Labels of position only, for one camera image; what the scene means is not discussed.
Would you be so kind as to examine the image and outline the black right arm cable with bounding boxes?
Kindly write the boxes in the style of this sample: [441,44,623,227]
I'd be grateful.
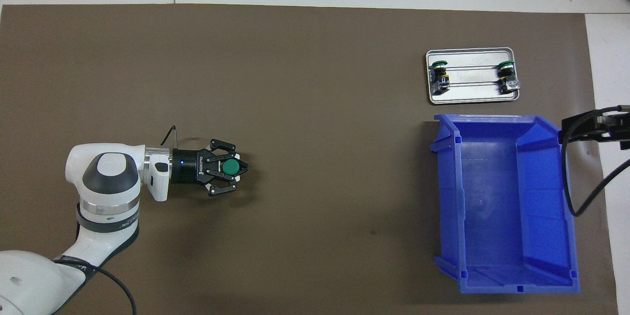
[561,106,630,217]

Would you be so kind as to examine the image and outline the green push button switch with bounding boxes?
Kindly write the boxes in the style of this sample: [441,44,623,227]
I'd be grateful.
[430,60,451,95]
[217,157,243,180]

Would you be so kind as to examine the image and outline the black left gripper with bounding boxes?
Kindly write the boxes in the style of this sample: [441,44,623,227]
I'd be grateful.
[171,138,250,197]

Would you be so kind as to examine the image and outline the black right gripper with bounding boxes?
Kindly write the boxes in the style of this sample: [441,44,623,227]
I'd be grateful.
[561,106,630,151]

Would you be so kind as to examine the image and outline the blue plastic storage bin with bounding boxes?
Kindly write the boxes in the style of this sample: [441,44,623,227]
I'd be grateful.
[429,114,580,294]

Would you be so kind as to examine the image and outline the brown table mat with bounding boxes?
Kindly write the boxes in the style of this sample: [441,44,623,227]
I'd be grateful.
[0,4,620,315]

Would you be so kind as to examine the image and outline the green button with clear block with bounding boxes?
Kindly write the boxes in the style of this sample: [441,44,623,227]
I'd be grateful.
[496,61,521,95]

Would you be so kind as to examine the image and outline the silver metal tray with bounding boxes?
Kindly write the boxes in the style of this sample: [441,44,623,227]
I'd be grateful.
[426,48,521,105]

